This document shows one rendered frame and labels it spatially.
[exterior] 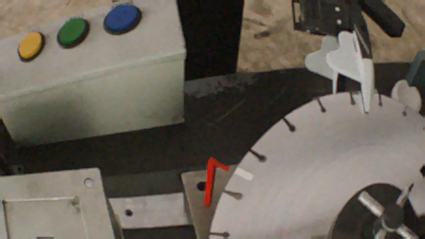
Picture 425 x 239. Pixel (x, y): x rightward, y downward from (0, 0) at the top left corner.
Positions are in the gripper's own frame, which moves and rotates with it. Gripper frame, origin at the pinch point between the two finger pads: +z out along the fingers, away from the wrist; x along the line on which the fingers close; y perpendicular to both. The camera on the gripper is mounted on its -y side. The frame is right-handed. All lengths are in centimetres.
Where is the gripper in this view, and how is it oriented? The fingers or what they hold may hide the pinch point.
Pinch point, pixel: (355, 109)
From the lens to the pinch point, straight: 59.6
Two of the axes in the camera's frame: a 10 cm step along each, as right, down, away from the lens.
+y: -10.0, -0.2, -0.4
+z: -0.2, 10.0, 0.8
